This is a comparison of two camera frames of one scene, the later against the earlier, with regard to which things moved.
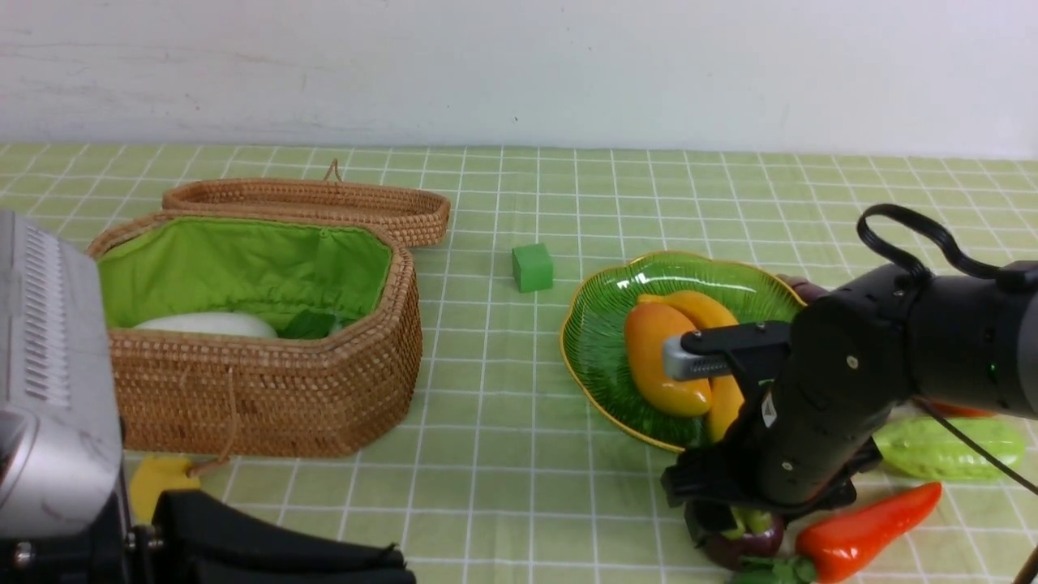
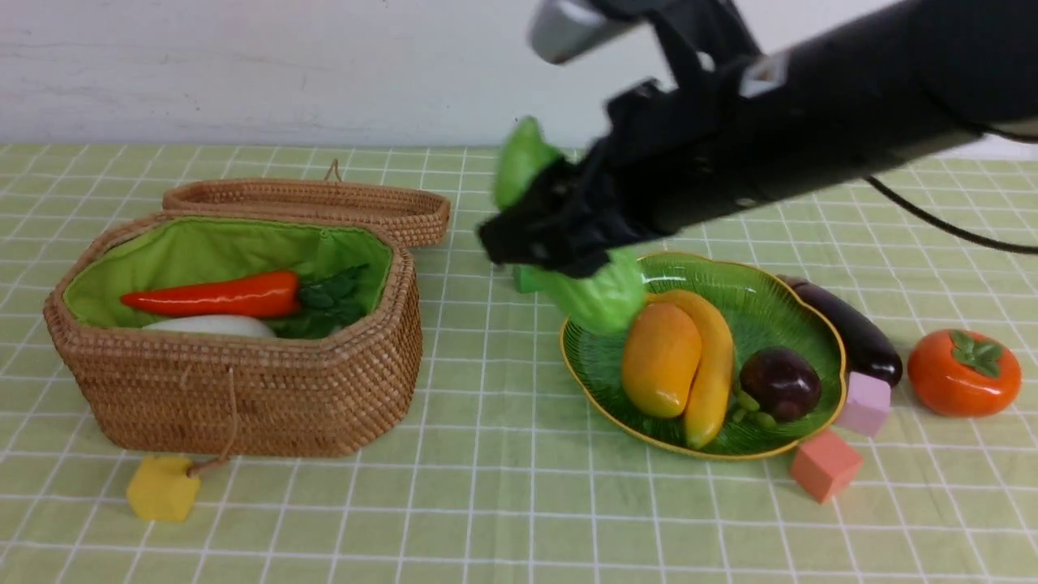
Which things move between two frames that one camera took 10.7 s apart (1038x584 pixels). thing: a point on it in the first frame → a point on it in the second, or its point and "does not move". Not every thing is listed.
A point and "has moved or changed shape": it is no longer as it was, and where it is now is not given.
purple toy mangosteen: [757, 534] has moved or changed shape
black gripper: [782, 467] → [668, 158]
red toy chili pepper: [827, 546] → [273, 294]
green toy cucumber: [928, 448] → [611, 298]
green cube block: [533, 267] does not move
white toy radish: [214, 323] does not move
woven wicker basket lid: [419, 216] does not move
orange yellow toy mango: [648, 327] has moved or changed shape
